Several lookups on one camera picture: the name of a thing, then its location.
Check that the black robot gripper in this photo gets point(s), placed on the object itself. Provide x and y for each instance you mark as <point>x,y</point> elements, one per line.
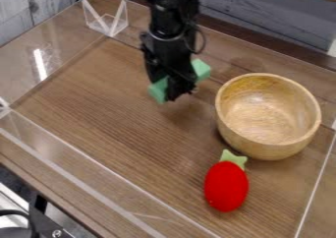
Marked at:
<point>167,58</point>

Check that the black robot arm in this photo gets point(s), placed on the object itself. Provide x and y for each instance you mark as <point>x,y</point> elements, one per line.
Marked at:
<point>173,20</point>

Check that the clear acrylic tray wall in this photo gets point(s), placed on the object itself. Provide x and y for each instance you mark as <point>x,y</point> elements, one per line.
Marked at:
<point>96,195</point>

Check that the red plush strawberry toy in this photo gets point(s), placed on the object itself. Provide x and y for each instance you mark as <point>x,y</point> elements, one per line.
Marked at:
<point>227,185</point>

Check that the green rectangular block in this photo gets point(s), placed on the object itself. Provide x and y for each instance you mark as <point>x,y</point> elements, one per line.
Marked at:
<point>157,89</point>

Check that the brown wooden bowl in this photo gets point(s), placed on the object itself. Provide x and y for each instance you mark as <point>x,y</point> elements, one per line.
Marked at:
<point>267,115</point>

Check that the clear acrylic corner bracket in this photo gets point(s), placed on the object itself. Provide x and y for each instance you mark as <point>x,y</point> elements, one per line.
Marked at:
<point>108,24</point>

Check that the black metal table clamp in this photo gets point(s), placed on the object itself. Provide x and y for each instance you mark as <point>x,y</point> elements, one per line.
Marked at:
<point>47,228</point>

